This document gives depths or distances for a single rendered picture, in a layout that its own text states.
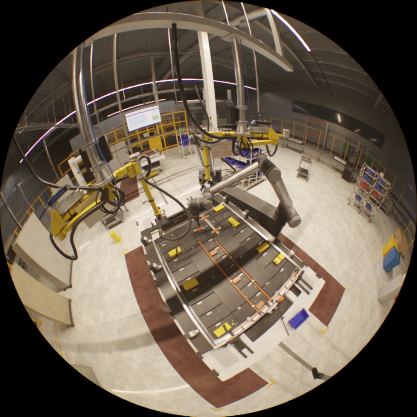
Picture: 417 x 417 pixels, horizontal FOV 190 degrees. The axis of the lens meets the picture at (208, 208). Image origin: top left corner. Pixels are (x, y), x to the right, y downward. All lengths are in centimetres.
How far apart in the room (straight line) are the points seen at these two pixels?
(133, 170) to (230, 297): 148
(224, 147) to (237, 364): 252
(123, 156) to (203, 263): 930
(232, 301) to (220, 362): 76
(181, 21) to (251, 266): 236
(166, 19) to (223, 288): 237
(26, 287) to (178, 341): 348
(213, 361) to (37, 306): 365
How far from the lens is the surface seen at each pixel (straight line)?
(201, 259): 146
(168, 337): 254
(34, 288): 415
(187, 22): 138
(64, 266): 488
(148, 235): 210
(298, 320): 175
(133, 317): 285
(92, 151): 93
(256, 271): 143
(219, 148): 169
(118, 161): 1001
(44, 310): 414
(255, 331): 162
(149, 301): 267
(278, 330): 164
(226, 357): 159
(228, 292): 133
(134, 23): 131
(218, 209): 190
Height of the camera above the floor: 233
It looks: 42 degrees down
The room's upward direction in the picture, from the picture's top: 7 degrees counter-clockwise
